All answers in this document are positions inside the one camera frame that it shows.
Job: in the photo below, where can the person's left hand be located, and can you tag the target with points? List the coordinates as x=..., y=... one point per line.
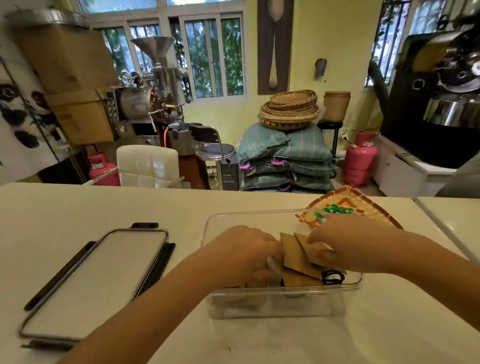
x=240, y=251

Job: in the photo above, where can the brown wooden stand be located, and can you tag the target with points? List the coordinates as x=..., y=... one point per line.
x=195, y=172

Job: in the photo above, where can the brown spoon wall picture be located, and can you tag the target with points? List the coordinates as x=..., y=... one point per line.
x=275, y=45

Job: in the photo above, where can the clear lid with black latches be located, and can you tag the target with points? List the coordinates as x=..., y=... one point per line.
x=93, y=281

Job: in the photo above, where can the panda bamboo wall painting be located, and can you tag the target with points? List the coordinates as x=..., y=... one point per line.
x=22, y=123

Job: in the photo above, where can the white padded chair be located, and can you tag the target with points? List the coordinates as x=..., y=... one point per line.
x=146, y=165

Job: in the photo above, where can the small steel coffee roaster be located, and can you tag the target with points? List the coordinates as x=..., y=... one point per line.
x=138, y=101

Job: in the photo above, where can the white framed barred window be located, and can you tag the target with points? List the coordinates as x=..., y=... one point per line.
x=210, y=56

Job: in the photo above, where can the pink gas cylinder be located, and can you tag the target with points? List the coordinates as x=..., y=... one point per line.
x=101, y=170
x=360, y=161

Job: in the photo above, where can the grey wall lamp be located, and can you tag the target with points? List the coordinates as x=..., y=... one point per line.
x=320, y=67

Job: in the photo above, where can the tall woven basket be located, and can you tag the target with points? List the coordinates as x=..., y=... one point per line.
x=336, y=107

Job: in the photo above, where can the white wall plug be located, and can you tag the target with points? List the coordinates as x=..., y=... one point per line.
x=345, y=138

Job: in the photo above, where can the small brown cardboard box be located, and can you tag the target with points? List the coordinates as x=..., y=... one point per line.
x=80, y=120

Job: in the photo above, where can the stack of teal striped sacks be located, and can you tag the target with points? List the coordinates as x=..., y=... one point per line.
x=300, y=146

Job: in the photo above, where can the stack of shallow woven baskets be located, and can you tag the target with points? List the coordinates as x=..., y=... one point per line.
x=288, y=112

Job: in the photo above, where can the steel chaff collector drum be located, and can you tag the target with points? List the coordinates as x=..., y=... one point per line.
x=180, y=140

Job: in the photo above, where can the pile of green packets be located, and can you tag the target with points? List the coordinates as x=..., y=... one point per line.
x=337, y=209

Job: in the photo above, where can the person's left forearm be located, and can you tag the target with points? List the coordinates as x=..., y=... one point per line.
x=142, y=318

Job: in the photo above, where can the clear plastic storage box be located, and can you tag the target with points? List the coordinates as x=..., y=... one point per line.
x=300, y=305

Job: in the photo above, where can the large black coffee roaster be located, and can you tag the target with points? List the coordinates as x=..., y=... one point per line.
x=412, y=123

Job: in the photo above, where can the fan-shaped woven bamboo tray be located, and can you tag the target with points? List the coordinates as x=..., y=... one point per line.
x=348, y=197

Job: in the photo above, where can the stack of brown cardboard cards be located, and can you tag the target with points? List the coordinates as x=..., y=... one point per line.
x=296, y=258

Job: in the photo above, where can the dark barred side window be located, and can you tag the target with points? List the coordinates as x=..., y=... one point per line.
x=390, y=37

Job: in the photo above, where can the chrome bar stool black seat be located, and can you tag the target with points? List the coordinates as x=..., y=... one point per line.
x=215, y=152

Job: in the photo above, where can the white low cabinet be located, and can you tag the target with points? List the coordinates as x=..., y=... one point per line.
x=397, y=172

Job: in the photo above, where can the black round stool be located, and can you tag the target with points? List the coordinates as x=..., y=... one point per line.
x=330, y=125

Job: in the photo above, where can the round metal pan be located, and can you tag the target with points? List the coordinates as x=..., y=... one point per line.
x=45, y=17

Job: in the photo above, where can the person's right hand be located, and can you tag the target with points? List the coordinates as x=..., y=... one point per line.
x=352, y=240

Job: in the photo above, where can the large brown cardboard box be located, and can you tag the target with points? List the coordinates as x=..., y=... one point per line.
x=67, y=56

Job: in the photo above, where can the person's right forearm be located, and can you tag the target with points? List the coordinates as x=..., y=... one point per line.
x=438, y=270

